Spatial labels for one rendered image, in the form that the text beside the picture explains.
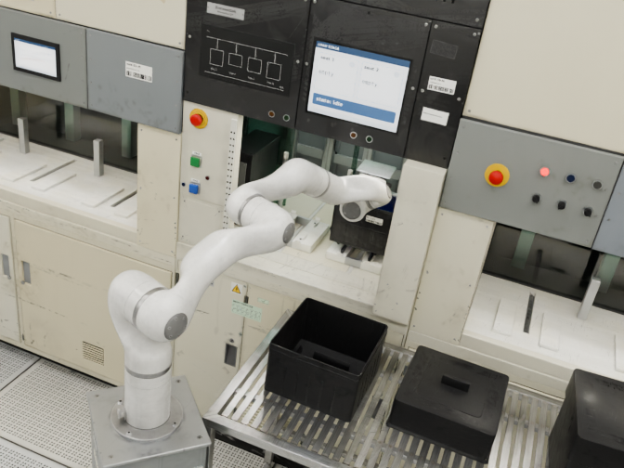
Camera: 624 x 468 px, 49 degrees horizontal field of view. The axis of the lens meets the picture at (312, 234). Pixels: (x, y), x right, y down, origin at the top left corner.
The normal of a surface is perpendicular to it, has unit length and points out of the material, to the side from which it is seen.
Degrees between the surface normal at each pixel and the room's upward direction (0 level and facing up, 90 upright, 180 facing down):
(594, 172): 90
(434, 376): 0
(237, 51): 90
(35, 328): 90
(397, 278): 90
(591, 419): 0
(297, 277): 0
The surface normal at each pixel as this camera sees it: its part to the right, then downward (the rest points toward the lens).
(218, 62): -0.36, 0.40
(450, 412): 0.13, -0.87
